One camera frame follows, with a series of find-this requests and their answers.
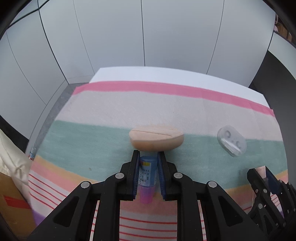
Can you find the brown box on shelf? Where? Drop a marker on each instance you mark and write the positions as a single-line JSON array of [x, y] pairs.
[[282, 27]]

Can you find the striped colourful cloth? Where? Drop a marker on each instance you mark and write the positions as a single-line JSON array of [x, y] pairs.
[[115, 111]]

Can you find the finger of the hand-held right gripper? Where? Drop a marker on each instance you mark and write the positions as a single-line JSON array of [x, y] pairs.
[[254, 180], [272, 182]]

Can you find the clear plastic case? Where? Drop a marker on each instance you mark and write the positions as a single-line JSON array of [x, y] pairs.
[[232, 141]]

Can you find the cream padded chair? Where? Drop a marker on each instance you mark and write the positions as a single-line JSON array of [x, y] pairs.
[[11, 157]]

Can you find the blue tube with pink cap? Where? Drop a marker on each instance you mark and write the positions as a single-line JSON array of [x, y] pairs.
[[146, 176]]

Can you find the brown cardboard box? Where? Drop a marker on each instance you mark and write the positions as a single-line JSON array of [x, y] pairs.
[[11, 204]]

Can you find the small pink cube box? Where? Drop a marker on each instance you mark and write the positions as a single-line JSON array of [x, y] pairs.
[[262, 172]]

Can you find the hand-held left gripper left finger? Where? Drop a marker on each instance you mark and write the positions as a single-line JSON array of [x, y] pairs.
[[136, 176]]

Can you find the beige oval wooden piece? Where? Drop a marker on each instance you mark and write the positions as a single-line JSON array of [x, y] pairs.
[[156, 139]]

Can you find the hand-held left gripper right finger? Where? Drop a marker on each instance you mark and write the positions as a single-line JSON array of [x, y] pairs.
[[161, 178]]

